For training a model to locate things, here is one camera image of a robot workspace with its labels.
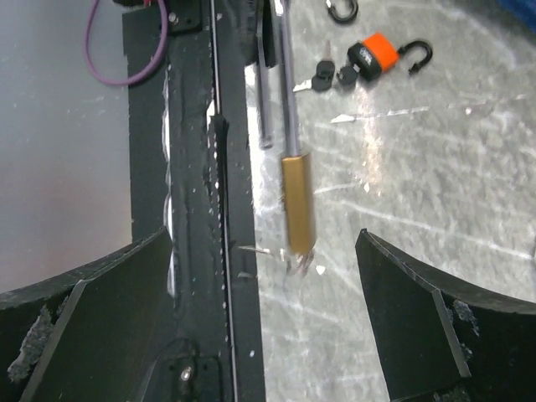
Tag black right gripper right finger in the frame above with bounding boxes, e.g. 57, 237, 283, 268
355, 229, 535, 401

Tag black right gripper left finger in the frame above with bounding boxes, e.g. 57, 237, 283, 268
1, 229, 171, 401

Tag small silver keys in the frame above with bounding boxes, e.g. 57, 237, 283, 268
285, 250, 315, 276

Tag long shackle brass padlock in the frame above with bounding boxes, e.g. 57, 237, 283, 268
256, 1, 317, 258

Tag orange padlock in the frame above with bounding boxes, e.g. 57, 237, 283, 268
347, 33, 433, 83

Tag black head key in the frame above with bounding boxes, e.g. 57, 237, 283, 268
293, 40, 358, 93

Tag yellow padlock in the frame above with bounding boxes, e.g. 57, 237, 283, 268
325, 0, 359, 25

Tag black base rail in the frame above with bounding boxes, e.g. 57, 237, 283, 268
128, 1, 266, 401

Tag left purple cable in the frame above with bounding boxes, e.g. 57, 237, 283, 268
85, 0, 169, 88

